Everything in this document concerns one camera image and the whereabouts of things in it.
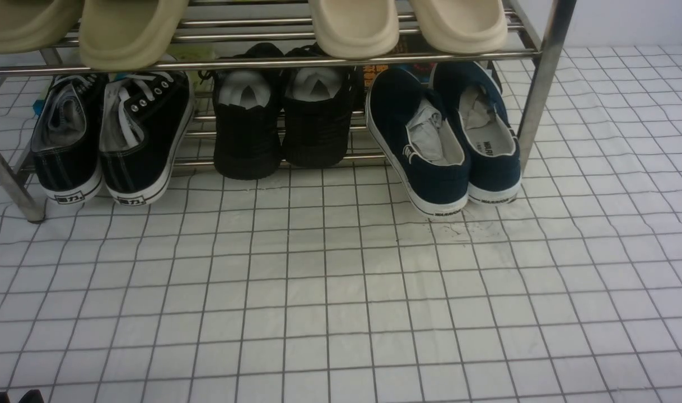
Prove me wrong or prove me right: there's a cream slipper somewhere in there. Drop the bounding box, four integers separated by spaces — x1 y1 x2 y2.
410 1 508 54
308 1 400 59

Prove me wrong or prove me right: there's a black canvas sneaker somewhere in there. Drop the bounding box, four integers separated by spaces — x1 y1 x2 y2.
99 71 195 207
30 73 110 205

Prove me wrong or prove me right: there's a black object bottom left corner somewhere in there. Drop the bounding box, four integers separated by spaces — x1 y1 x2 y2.
0 389 45 403

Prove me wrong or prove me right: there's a navy slip-on shoe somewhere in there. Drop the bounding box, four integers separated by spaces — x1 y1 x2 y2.
365 67 471 219
429 61 522 205

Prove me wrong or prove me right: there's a left black canvas sneaker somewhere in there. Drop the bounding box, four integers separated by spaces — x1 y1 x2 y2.
30 73 110 205

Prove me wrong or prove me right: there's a right black mesh sneaker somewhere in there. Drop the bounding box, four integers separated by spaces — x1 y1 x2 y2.
282 66 362 169

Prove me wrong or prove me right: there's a right cream slipper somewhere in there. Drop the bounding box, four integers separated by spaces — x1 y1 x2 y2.
410 1 508 54

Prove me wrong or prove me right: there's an olive slipper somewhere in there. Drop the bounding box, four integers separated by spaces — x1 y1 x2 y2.
79 1 189 72
0 1 85 54

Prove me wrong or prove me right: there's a left black mesh sneaker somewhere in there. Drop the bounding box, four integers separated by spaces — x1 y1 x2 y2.
198 67 284 180

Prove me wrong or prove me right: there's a black mesh sneaker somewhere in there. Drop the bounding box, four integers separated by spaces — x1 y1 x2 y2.
282 66 362 169
198 67 284 180

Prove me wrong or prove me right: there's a stainless steel shoe rack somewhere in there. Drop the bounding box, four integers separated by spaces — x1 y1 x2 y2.
0 1 576 224

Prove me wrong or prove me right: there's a black orange printed box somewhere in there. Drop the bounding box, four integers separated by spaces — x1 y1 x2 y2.
359 39 506 116

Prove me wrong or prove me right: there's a far left olive slipper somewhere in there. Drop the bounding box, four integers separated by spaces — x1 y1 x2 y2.
0 1 85 54

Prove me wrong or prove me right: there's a left cream slipper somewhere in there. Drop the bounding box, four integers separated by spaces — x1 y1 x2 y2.
308 1 400 59

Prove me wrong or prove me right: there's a right black canvas sneaker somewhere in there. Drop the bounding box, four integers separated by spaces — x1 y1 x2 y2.
99 71 195 207

